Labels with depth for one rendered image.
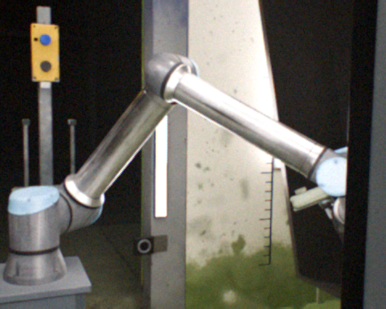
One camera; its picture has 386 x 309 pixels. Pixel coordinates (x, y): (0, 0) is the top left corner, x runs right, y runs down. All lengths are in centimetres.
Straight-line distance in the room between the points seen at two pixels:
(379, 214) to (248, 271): 224
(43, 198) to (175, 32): 116
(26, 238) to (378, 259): 124
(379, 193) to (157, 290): 211
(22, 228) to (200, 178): 112
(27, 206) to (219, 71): 128
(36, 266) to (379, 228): 125
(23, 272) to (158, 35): 128
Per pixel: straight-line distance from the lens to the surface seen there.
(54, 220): 157
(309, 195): 162
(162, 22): 237
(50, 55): 240
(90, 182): 162
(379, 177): 45
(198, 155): 241
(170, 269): 248
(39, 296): 153
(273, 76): 197
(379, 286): 46
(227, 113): 124
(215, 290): 261
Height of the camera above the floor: 118
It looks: 5 degrees down
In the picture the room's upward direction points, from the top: 1 degrees clockwise
